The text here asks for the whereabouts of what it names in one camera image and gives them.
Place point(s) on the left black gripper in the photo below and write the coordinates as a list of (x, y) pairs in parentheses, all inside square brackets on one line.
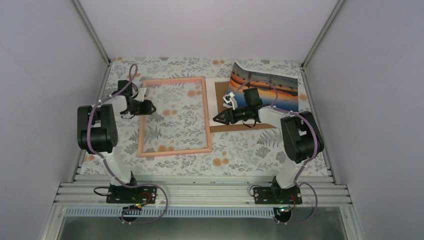
[(147, 109)]

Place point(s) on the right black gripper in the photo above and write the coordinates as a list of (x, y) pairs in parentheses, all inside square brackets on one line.
[(227, 119)]

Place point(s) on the brown frame backing board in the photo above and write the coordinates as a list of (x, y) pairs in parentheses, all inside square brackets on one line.
[(216, 89)]

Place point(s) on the sunset lake photo print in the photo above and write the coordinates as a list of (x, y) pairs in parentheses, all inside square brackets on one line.
[(273, 88)]

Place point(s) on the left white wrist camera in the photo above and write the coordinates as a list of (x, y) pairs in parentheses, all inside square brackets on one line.
[(141, 94)]

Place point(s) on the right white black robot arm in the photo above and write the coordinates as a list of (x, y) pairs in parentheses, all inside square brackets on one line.
[(302, 140)]

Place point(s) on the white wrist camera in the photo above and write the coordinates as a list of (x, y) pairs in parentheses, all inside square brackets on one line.
[(230, 101), (141, 94)]

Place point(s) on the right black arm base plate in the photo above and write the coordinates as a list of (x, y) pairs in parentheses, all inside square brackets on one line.
[(263, 196)]

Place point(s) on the grey slotted cable duct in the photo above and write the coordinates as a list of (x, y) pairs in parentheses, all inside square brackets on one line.
[(172, 212)]

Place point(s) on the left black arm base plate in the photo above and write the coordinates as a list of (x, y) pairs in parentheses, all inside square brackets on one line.
[(124, 195)]

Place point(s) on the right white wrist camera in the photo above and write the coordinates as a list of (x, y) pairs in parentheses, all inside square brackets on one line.
[(230, 101)]

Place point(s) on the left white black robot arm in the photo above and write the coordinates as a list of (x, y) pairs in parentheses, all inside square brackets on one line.
[(97, 131)]

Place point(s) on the pink wooden picture frame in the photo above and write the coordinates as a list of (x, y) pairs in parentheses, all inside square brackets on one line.
[(180, 125)]

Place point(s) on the aluminium mounting rail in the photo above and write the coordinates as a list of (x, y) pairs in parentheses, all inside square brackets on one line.
[(205, 191)]

